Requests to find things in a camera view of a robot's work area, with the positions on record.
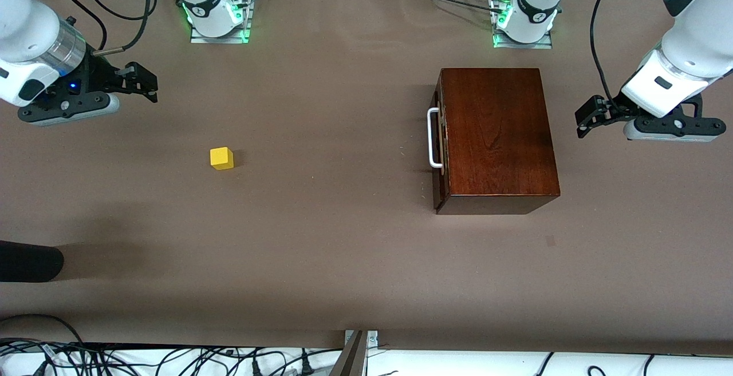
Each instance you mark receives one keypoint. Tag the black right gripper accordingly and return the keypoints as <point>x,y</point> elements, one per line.
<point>98,74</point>

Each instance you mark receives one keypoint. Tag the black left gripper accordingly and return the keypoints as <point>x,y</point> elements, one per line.
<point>613,109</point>

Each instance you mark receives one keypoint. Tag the yellow wooden block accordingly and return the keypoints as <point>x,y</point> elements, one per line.
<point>221,158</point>

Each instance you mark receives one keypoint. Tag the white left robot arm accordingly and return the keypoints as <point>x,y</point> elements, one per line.
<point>698,38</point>

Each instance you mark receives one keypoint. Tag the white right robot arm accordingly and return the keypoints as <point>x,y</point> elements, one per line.
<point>23,21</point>

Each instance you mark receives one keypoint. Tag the dark brown wooden cabinet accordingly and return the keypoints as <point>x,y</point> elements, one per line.
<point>504,135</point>

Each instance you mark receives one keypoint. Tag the black cylindrical object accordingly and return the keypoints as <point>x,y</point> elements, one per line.
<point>28,261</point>

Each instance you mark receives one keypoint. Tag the black power plug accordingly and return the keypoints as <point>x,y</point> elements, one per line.
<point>306,365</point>
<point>256,367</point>

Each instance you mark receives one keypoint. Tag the dark wooden strut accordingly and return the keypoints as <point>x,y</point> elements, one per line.
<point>350,361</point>

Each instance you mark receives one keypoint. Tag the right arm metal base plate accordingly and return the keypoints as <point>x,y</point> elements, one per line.
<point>197,39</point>

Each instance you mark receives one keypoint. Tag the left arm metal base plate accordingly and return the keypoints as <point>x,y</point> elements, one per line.
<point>544,45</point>

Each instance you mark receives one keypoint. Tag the small metal bracket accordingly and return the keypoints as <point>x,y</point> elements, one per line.
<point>372,339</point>

